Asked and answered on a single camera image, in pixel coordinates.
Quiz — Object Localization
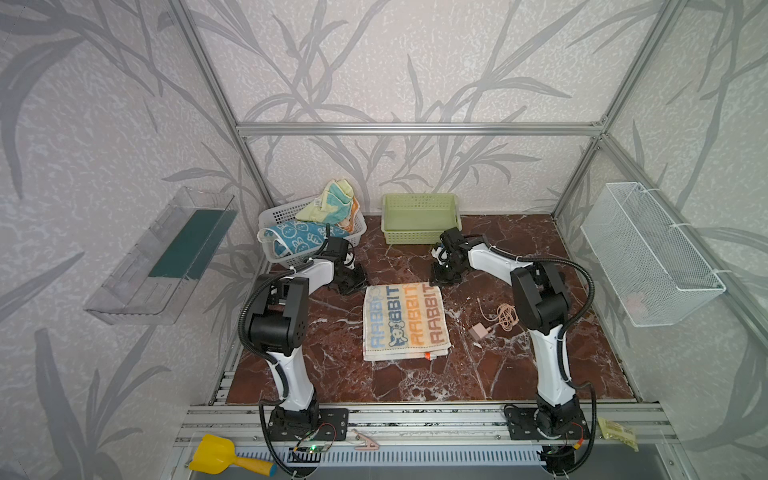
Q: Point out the cream rabbit lettered towel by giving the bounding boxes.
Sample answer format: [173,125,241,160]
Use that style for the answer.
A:
[362,282,452,362]

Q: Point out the yellow and teal towel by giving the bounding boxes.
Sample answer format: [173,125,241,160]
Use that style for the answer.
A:
[295,179,355,225]

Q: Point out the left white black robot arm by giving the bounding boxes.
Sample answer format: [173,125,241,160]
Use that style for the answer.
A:
[237,237,367,442]

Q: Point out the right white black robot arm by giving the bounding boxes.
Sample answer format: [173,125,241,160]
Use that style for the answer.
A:
[430,228,597,441]

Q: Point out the orange patterned towel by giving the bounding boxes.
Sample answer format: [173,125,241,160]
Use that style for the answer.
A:
[337,197,360,234]

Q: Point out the green plastic basket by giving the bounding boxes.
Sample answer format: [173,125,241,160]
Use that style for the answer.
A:
[381,193,461,245]

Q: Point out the teal patterned towel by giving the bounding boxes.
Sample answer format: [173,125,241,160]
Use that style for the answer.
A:
[257,220,348,258]

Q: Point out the white plastic laundry basket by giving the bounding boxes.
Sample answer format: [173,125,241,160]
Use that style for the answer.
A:
[257,196,368,269]

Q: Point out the pink clothespin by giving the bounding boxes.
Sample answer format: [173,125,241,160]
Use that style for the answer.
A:
[353,429,380,451]

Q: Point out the green circuit board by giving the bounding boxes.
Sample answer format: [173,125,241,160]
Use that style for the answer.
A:
[292,442,333,455]

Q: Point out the yellow plastic scoop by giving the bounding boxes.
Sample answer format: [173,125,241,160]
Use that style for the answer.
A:
[188,434,277,477]

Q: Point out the yellow paper tag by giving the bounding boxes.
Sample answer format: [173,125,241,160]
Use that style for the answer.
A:
[598,417,639,452]

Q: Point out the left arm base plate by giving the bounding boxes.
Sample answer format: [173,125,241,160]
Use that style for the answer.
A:
[266,407,350,441]

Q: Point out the aluminium front rail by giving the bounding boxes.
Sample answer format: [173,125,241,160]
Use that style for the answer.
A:
[173,402,680,447]

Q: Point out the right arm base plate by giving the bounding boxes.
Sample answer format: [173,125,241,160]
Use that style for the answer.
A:
[503,404,590,442]

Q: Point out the clear acrylic wall shelf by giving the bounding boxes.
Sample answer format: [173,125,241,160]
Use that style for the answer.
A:
[84,187,238,326]

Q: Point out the white wire mesh basket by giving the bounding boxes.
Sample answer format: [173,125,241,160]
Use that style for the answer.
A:
[581,182,726,328]

